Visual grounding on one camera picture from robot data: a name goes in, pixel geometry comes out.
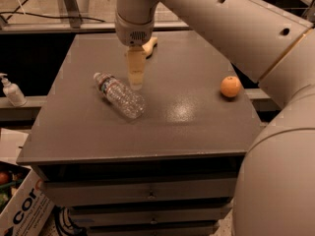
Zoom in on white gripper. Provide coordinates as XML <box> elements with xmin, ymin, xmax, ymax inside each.
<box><xmin>115</xmin><ymin>13</ymin><xmax>155</xmax><ymax>90</ymax></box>

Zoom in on clear plastic water bottle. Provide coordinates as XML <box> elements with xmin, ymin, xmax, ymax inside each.
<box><xmin>94</xmin><ymin>73</ymin><xmax>146</xmax><ymax>119</ymax></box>

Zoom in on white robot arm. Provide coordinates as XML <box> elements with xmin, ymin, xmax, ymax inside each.
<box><xmin>116</xmin><ymin>0</ymin><xmax>315</xmax><ymax>236</ymax></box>

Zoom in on white pump dispenser bottle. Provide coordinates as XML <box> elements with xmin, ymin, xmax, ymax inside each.
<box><xmin>0</xmin><ymin>73</ymin><xmax>27</xmax><ymax>107</ymax></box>

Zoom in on yellow sponge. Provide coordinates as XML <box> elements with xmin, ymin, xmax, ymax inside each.
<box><xmin>143</xmin><ymin>36</ymin><xmax>158</xmax><ymax>58</ymax></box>

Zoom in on orange fruit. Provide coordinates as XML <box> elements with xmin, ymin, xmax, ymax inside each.
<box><xmin>220</xmin><ymin>76</ymin><xmax>241</xmax><ymax>97</ymax></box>

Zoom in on grey drawer cabinet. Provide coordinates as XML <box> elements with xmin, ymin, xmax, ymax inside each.
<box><xmin>18</xmin><ymin>31</ymin><xmax>261</xmax><ymax>236</ymax></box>

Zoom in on white cardboard box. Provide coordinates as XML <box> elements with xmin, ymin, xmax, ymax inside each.
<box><xmin>0</xmin><ymin>162</ymin><xmax>54</xmax><ymax>236</ymax></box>

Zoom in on black cable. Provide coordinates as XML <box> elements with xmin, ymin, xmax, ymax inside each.
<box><xmin>0</xmin><ymin>11</ymin><xmax>106</xmax><ymax>24</ymax></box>

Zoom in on black cables under cabinet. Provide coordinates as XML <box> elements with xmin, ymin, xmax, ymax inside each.
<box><xmin>52</xmin><ymin>206</ymin><xmax>87</xmax><ymax>236</ymax></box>

